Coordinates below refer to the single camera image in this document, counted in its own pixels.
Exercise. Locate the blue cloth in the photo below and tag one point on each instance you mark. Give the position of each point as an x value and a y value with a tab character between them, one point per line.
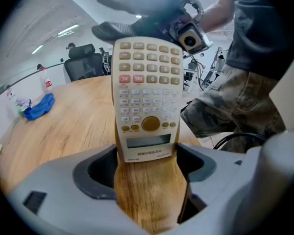
39	108

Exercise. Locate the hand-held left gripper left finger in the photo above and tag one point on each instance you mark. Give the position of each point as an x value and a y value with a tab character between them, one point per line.
63	204

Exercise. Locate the beige calculator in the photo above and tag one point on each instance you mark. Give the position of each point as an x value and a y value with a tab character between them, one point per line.
147	94

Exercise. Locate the person's black shirt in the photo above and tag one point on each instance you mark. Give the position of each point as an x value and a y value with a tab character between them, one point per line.
259	28

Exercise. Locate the crumpled clear wrapper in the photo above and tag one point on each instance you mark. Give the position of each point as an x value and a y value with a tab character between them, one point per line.
23	104

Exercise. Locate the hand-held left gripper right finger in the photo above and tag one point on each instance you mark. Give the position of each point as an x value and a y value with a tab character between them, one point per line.
215	192

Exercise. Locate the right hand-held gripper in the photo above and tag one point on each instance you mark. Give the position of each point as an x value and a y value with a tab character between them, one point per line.
186	13

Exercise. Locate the black high-back office chair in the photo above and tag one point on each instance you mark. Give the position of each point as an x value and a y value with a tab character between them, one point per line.
83	62

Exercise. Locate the ceiling light bar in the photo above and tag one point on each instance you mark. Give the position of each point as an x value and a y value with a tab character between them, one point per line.
37	49
68	29

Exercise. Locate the person's right forearm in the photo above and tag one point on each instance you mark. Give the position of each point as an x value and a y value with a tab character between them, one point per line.
218	11

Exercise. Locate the white bottle red label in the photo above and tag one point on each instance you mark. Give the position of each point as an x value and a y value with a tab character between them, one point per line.
47	81

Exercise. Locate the person's camouflage trousers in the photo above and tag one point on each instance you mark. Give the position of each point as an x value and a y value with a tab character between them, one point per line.
235	101

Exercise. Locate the right hand-held gripper camera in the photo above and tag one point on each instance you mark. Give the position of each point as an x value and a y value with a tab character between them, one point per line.
192	39

